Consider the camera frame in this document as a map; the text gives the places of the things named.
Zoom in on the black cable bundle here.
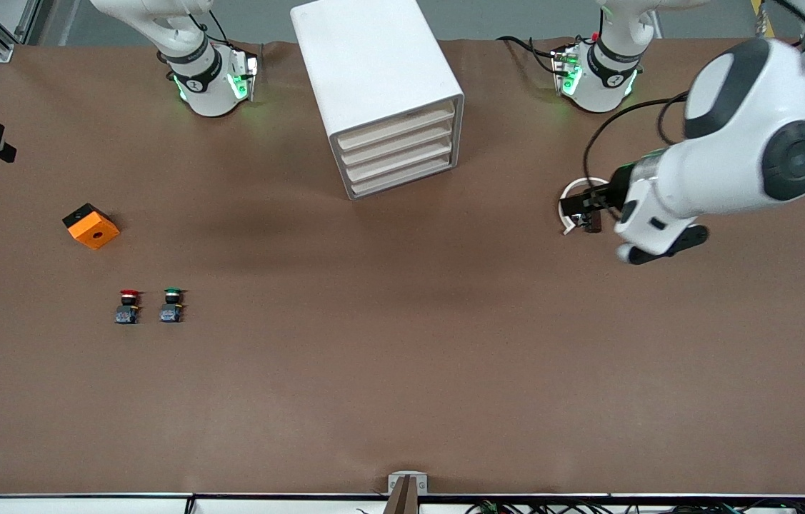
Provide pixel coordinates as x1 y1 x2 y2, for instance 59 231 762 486
463 500 805 514

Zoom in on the black base cable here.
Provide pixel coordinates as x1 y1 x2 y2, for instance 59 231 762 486
497 34 567 76

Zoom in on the orange and black button box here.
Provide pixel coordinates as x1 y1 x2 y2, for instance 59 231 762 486
62 203 121 251

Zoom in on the white drawer cabinet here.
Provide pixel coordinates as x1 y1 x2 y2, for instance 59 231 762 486
290 0 465 201

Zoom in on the white curved plastic ring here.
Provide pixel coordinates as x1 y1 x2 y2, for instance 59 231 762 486
558 177 614 236

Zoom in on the red push button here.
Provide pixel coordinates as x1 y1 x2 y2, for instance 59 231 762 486
115 289 141 326

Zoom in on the white table edge rail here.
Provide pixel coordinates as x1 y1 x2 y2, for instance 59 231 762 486
0 493 805 514

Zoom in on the green push button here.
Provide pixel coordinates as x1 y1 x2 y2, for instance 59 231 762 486
160 287 185 323

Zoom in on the cream drawer at cabinet base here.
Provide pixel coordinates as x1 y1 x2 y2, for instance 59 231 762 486
349 153 459 198

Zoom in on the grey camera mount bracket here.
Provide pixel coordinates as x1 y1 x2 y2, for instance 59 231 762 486
382 471 429 514

